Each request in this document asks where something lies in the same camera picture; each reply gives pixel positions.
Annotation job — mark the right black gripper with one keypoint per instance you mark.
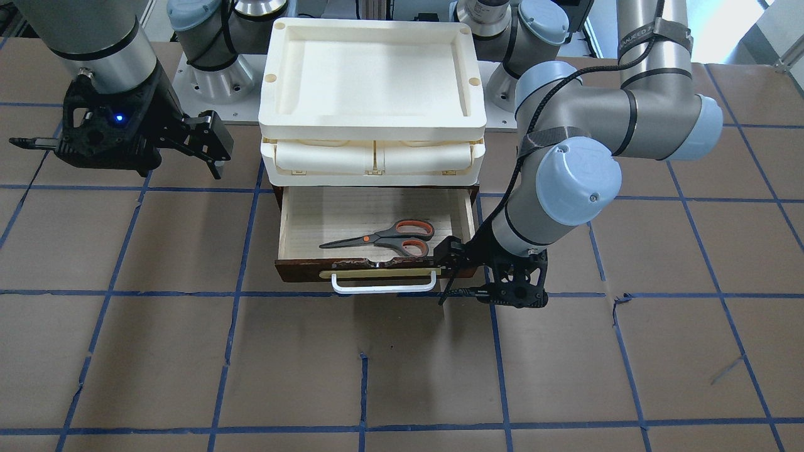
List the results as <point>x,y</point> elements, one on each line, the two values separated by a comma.
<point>152,107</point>

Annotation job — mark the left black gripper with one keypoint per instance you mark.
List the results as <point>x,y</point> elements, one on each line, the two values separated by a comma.
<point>453,256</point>

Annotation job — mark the orange grey scissors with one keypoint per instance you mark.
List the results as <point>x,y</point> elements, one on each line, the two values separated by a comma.
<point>408,237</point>

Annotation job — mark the wooden drawer with white handle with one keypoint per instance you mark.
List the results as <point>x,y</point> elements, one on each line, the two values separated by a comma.
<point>314,215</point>

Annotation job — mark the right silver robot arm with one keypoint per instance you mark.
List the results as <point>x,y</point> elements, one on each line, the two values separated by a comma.
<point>108,38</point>

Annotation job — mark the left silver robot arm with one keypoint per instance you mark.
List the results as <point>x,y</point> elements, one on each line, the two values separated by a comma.
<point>573,126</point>

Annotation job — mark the cream plastic tray lid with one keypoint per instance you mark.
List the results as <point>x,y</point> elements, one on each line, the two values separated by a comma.
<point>371,103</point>

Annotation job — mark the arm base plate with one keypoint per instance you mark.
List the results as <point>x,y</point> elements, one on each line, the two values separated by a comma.
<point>499,94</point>
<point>233,92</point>

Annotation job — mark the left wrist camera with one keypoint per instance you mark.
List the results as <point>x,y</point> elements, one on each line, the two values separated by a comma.
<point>517,281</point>

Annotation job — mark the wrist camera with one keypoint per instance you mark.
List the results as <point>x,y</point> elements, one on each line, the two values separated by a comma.
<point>103,131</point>
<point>517,281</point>

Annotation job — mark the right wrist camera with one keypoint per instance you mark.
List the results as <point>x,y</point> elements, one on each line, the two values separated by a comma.
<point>103,131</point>

